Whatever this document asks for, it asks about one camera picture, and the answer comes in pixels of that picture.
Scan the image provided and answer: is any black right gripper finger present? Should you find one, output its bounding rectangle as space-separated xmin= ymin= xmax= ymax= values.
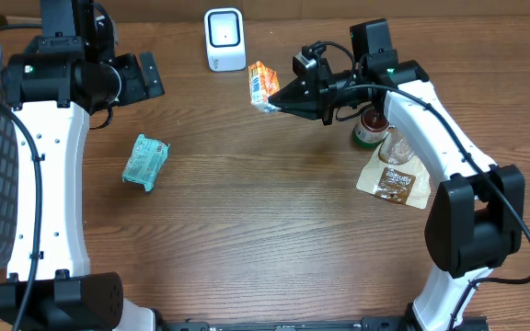
xmin=268 ymin=77 xmax=320 ymax=105
xmin=276 ymin=101 xmax=322 ymax=120

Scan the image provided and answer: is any orange tissue pack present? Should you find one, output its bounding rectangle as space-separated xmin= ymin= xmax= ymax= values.
xmin=248 ymin=61 xmax=280 ymax=113

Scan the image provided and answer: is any green wet wipes pack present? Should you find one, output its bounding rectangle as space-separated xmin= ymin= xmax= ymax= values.
xmin=121 ymin=133 xmax=170 ymax=192

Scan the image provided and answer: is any beige paper pouch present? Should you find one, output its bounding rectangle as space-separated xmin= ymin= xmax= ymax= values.
xmin=356 ymin=129 xmax=431 ymax=209

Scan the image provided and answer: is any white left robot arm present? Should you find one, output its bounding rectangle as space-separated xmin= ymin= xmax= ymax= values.
xmin=0 ymin=51 xmax=165 ymax=330

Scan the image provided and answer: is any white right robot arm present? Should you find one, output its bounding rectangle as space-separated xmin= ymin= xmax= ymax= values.
xmin=270 ymin=18 xmax=526 ymax=330

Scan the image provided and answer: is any white barcode scanner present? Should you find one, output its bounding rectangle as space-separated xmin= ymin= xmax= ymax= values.
xmin=204 ymin=7 xmax=247 ymax=72

